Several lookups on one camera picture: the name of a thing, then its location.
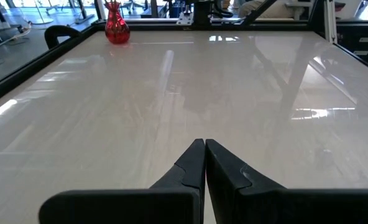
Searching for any silver aluminium post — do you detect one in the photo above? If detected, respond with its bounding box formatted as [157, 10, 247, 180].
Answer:
[323, 0, 336, 43]

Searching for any red glass vase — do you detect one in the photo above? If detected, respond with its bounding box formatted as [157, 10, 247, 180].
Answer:
[104, 0, 131, 45]

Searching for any black table frame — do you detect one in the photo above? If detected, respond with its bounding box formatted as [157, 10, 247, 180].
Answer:
[0, 17, 368, 108]

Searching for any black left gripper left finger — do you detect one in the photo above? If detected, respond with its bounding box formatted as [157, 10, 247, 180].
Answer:
[39, 138, 206, 224]

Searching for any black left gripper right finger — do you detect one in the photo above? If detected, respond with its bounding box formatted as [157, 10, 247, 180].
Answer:
[205, 138, 368, 224]

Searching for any black drawer cabinet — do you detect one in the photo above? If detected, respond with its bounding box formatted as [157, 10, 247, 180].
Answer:
[336, 12, 368, 65]

